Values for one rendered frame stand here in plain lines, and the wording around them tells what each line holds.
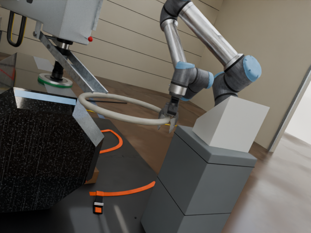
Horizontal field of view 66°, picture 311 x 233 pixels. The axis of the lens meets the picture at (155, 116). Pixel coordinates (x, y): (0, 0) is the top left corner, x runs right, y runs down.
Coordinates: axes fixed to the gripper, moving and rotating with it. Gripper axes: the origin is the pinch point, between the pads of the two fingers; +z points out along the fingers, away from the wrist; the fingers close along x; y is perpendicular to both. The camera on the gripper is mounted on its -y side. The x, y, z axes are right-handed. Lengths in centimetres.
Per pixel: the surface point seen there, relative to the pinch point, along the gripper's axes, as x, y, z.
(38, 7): 101, 31, -43
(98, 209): 28, 36, 85
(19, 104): 77, -8, 9
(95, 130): 43, 24, 22
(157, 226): -16, 24, 73
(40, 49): 356, 460, 23
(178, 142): -12.0, 31.0, 13.3
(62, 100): 62, 9, 5
